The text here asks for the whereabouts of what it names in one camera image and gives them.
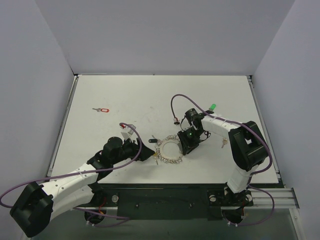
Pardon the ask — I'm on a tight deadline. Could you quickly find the steel keyring disc with rings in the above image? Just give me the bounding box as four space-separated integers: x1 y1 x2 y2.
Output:
154 135 183 165

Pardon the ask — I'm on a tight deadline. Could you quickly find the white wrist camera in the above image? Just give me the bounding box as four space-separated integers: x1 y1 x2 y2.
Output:
173 117 180 125
120 123 136 142

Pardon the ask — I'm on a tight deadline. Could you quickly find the yellow tag key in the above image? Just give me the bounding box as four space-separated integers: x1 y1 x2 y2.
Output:
153 152 161 166
221 138 228 149

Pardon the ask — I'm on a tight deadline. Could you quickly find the red tag key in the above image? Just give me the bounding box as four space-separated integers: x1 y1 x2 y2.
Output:
92 108 110 113

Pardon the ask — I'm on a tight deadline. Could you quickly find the black tag key near disc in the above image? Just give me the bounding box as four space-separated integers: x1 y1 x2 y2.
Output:
148 135 160 144

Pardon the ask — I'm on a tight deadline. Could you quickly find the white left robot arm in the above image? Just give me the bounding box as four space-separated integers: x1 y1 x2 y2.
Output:
10 137 155 238

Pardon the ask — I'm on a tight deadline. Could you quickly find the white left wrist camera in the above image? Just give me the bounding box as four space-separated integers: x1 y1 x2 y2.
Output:
120 123 136 142

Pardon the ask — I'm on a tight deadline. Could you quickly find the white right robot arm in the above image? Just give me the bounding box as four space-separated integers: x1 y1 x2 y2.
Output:
177 108 270 205

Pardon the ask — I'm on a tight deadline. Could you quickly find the green tag key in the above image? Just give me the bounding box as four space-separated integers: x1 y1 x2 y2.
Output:
208 104 217 112

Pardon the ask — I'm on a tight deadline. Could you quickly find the yellow tag key on disc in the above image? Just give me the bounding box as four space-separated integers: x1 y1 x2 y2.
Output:
153 152 161 166

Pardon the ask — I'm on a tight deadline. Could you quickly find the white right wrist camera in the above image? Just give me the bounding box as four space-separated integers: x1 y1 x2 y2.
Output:
173 117 180 125

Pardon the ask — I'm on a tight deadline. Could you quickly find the aluminium frame rail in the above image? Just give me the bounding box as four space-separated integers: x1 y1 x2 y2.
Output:
29 187 300 210

